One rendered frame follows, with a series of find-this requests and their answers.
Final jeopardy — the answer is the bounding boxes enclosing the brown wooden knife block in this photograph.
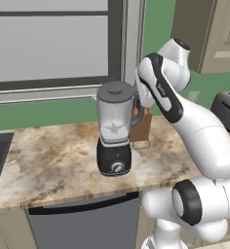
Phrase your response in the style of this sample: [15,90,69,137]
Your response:
[129,106,154,151]

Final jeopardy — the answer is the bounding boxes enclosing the beige wall cupboard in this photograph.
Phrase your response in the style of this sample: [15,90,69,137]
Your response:
[171,0,230,75]

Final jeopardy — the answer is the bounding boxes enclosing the dark grey toaster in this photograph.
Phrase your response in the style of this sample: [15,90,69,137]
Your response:
[210,90,230,137]

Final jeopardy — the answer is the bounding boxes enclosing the white wall socket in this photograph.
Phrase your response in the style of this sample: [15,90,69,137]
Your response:
[188,90,201,103]

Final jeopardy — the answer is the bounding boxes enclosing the beige base cupboard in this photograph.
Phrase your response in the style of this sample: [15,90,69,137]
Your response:
[0,207,37,249]

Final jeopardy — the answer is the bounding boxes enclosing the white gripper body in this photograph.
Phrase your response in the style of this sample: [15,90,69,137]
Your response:
[134,75,156,109]

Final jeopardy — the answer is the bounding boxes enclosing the grey dishwasher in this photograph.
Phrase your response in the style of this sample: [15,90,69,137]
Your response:
[24,191,141,249]

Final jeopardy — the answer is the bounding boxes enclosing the grey blender with dark base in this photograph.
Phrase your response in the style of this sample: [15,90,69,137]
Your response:
[96,81,146,178]

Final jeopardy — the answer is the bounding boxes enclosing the dark grey blender lid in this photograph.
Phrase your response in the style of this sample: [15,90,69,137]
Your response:
[96,81,137,104]

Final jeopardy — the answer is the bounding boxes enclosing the black dishwasher handle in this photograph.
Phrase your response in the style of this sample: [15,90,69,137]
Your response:
[27,191,140,216]

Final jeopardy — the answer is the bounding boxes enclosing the grey framed window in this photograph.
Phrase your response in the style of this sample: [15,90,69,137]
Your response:
[0,0,146,107]

